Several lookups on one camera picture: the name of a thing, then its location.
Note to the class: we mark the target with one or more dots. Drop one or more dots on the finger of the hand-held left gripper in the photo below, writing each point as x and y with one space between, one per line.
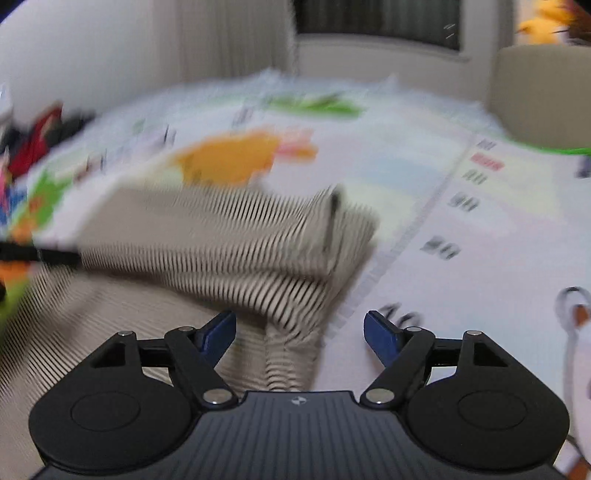
37 254

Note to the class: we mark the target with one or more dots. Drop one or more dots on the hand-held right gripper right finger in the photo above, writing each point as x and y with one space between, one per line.
381 333

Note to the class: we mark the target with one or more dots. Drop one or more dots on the dark window blind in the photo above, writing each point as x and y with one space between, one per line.
378 21

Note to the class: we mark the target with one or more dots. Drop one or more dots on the yellow plush toy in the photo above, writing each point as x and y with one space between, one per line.
551 21

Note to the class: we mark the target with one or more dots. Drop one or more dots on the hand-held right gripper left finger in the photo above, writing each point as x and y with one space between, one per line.
218 333

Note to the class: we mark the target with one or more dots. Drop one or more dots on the beige cushioned furniture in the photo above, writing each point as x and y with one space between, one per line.
540 92

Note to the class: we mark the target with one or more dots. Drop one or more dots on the striped beige garment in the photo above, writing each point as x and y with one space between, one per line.
194 249

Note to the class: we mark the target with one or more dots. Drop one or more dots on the pile of dark red clothes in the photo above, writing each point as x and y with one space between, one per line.
37 134

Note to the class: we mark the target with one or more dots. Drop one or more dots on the printed play mat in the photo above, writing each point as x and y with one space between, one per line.
415 194

